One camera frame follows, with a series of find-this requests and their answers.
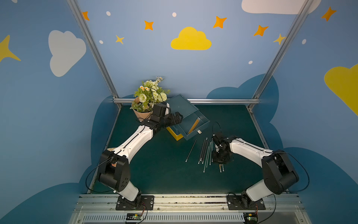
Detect teal drawer cabinet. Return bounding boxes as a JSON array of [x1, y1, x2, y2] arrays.
[[167, 94, 199, 118]]

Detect right aluminium frame post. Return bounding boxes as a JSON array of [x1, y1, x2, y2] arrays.
[[252, 0, 314, 100]]

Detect lone black pencil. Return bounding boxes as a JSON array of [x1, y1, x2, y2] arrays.
[[185, 140, 197, 162]]

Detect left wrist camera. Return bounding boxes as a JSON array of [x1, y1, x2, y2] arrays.
[[152, 101, 169, 117]]

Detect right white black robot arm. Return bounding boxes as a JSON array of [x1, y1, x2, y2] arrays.
[[212, 134, 299, 208]]

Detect left aluminium frame post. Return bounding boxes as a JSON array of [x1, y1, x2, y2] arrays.
[[67, 0, 122, 109]]

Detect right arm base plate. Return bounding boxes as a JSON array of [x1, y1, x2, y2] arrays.
[[226, 194, 266, 211]]

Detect teal drawer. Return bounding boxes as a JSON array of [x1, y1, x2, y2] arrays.
[[170, 111, 210, 140]]

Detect terracotta flower pot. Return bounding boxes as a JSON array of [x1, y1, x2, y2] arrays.
[[131, 94, 169, 121]]

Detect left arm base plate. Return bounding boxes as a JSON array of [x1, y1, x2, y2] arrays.
[[115, 195, 155, 211]]

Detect left green circuit board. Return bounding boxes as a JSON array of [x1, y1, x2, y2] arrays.
[[125, 213, 143, 222]]

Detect right green circuit board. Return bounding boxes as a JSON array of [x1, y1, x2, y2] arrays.
[[243, 213, 258, 224]]

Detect yellow bottom drawer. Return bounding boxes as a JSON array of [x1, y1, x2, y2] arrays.
[[167, 127, 183, 141]]

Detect green circuit board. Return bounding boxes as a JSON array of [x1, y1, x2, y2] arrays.
[[125, 213, 143, 222], [243, 213, 258, 224]]

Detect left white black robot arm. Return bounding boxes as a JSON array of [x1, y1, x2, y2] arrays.
[[97, 112, 183, 203]]

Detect aluminium front rail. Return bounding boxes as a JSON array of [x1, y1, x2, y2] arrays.
[[69, 194, 311, 224]]

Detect aluminium frame post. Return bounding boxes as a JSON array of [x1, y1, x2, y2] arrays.
[[67, 0, 122, 109], [252, 0, 314, 100]]

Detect artificial green white flowers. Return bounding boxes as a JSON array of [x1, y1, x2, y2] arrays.
[[134, 77, 170, 101]]

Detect aluminium back frame bar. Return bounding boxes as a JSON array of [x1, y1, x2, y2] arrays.
[[113, 98, 260, 105]]

